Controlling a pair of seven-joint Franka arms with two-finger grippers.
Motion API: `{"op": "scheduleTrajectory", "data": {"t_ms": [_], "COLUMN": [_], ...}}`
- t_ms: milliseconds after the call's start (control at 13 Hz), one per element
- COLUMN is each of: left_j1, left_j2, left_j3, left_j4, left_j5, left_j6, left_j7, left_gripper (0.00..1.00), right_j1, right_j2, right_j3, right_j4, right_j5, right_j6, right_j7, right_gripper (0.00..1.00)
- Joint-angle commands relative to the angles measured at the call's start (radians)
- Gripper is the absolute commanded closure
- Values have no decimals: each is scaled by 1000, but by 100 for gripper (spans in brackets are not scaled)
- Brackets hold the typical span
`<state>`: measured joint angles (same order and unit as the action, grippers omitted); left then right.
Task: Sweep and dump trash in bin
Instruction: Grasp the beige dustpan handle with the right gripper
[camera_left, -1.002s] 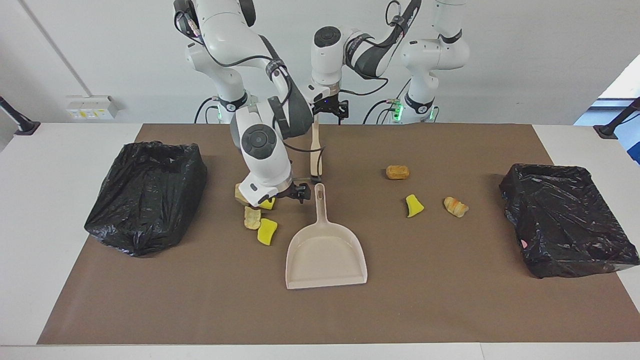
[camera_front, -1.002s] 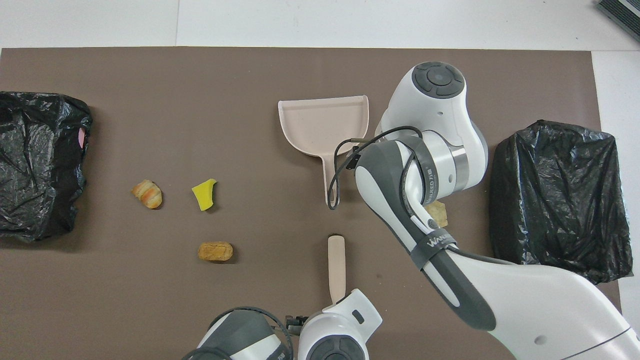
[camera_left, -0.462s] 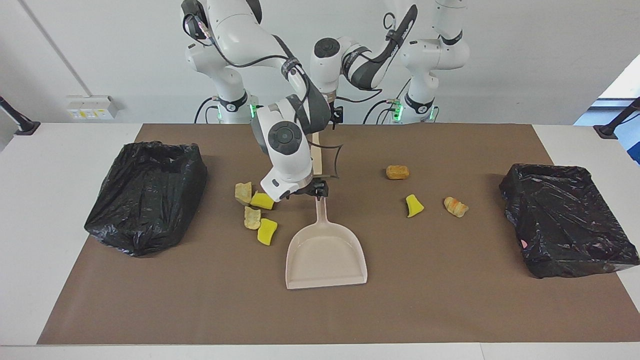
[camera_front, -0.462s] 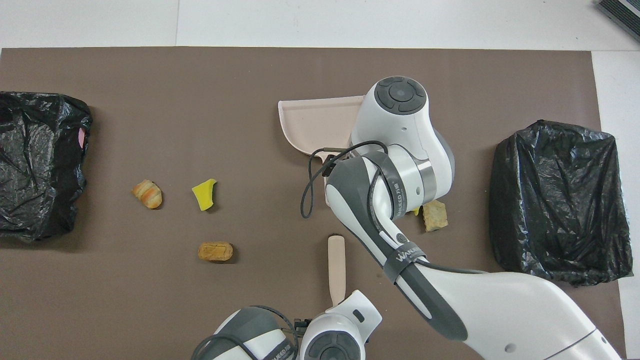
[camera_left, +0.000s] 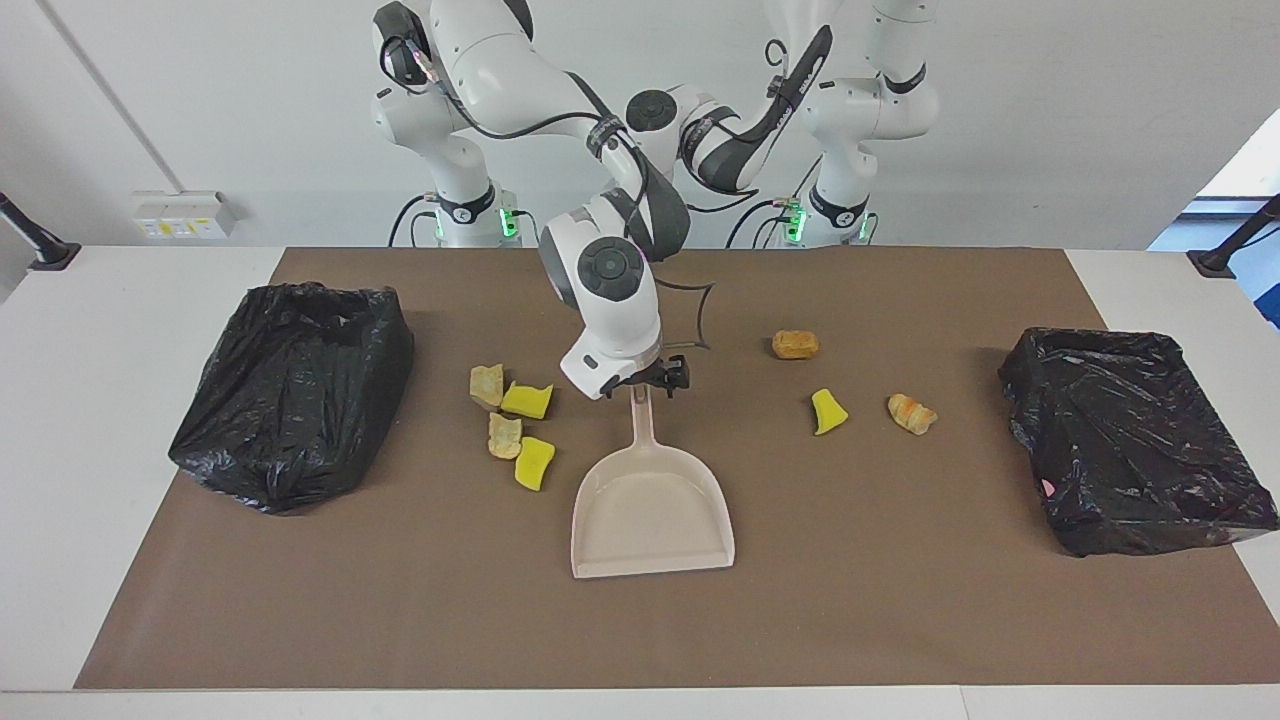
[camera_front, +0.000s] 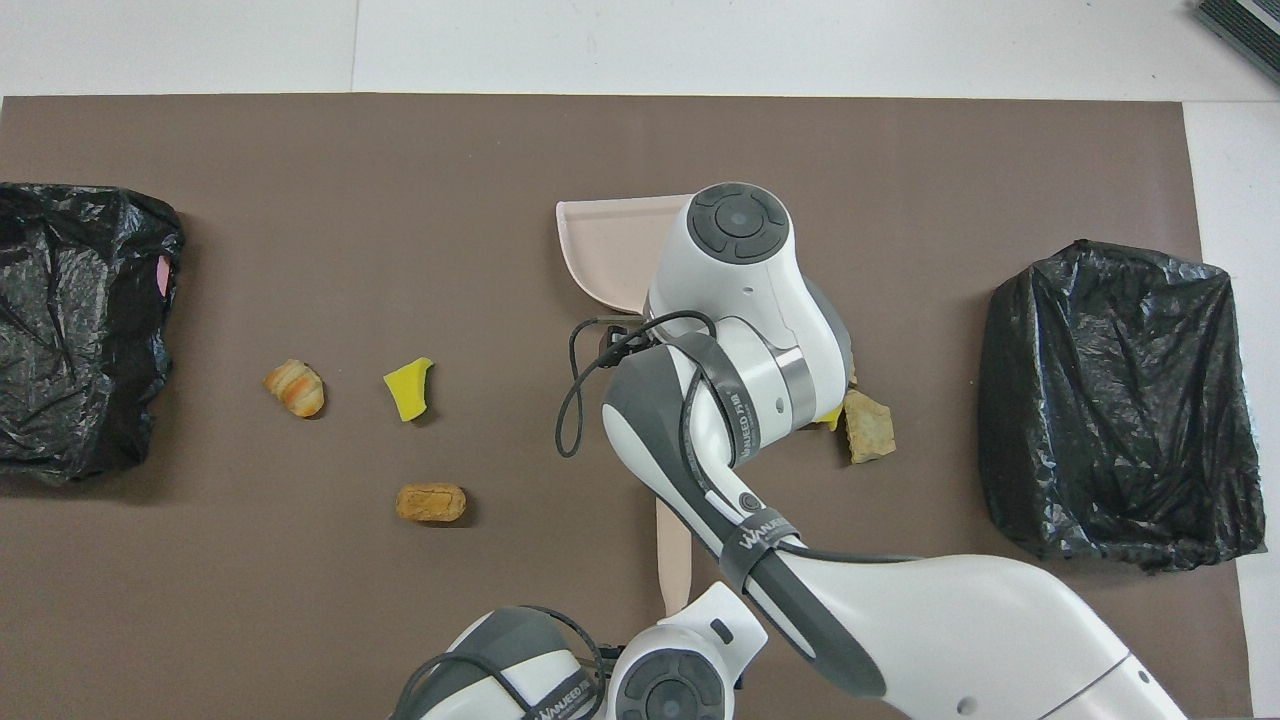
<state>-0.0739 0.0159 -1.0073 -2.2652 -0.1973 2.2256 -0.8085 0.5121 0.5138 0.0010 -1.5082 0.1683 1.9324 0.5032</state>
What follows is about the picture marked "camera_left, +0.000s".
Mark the striped croissant toy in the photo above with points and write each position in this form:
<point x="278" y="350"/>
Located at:
<point x="912" y="413"/>

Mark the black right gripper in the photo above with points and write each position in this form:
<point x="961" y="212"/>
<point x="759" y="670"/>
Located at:
<point x="642" y="376"/>

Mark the black bag lined bin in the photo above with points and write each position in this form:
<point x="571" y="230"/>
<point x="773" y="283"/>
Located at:
<point x="290" y="400"/>

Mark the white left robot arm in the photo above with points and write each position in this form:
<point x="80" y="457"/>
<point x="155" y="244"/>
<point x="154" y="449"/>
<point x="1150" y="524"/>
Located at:
<point x="860" y="110"/>

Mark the brown paper table mat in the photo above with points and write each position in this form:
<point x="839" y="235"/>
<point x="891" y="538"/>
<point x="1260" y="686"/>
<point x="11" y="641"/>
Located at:
<point x="850" y="600"/>

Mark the yellow sponge piece green edge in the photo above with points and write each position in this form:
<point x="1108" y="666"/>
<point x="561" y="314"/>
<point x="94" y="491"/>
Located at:
<point x="827" y="412"/>

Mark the beige plastic dustpan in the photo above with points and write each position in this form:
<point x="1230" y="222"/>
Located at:
<point x="650" y="510"/>

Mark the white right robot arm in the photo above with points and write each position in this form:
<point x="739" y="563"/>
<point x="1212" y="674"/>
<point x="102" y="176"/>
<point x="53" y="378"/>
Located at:
<point x="610" y="300"/>

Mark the beige sponge chunk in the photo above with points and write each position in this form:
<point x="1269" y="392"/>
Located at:
<point x="503" y="436"/>
<point x="487" y="385"/>

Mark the white wall socket box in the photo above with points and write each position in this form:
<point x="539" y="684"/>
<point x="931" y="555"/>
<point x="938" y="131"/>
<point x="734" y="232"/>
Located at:
<point x="180" y="213"/>

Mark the brown bread roll toy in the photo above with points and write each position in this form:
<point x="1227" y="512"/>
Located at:
<point x="795" y="344"/>

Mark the black clamp stand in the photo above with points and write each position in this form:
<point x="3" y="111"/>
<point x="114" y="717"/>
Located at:
<point x="1235" y="240"/>
<point x="35" y="240"/>

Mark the black bag bin pink spot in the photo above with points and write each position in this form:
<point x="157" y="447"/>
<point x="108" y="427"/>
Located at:
<point x="1130" y="440"/>

